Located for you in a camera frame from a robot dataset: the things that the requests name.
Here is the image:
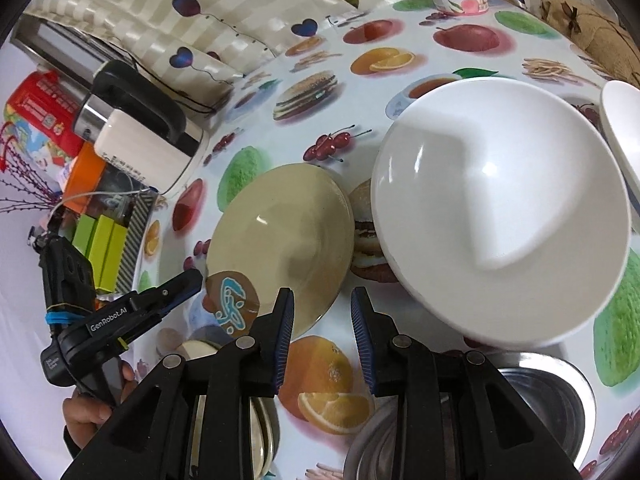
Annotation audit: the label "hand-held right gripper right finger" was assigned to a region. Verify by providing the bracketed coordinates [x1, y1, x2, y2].
[350, 287, 583, 480]

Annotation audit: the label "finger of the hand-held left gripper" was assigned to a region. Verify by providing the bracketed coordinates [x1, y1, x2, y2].
[131, 268, 204, 312]
[125, 304, 177, 350]

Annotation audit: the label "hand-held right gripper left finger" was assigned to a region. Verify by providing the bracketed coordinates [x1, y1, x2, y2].
[60, 287, 296, 480]

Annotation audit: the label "beige plate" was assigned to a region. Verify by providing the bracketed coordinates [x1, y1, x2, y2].
[206, 164, 356, 341]

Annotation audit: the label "steel bowl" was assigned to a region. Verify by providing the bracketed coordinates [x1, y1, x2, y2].
[342, 352, 597, 480]

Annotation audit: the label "large white bowl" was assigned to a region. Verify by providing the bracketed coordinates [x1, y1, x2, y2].
[370, 77, 632, 348]

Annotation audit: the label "white bowl with blue stripe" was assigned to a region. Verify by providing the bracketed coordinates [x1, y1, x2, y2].
[600, 80, 640, 206]

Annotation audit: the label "person's left hand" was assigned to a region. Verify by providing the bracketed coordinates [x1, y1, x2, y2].
[62, 360, 138, 457]

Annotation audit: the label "striped box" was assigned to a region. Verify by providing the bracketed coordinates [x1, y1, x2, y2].
[117, 192, 158, 293]

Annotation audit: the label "green box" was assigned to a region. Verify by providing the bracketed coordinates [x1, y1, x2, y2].
[72, 214, 101, 257]
[90, 215, 128, 293]

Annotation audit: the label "white electric kettle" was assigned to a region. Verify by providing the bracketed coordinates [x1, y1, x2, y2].
[72, 60, 211, 198]

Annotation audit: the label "orange box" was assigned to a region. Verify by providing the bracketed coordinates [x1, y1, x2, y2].
[62, 142, 108, 213]

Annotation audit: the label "purple flower twigs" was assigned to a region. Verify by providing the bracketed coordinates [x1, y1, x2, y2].
[0, 122, 66, 217]

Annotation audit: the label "red canister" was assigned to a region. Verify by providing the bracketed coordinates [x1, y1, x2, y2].
[5, 71, 88, 158]

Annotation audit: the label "food print tablecloth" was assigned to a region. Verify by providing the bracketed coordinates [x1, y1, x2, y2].
[125, 0, 640, 480]

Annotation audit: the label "silver metal appliance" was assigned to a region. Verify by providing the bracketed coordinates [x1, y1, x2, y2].
[10, 15, 138, 77]

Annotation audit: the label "striped heart print curtain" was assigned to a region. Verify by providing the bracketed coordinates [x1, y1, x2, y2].
[22, 0, 601, 107]

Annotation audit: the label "brown burlap bag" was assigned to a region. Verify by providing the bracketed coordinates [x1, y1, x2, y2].
[542, 0, 640, 88]

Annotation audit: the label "white cable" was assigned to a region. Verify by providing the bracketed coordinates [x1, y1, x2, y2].
[50, 186, 151, 211]

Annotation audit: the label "black kettle cable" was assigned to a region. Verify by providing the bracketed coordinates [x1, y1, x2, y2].
[140, 67, 217, 113]

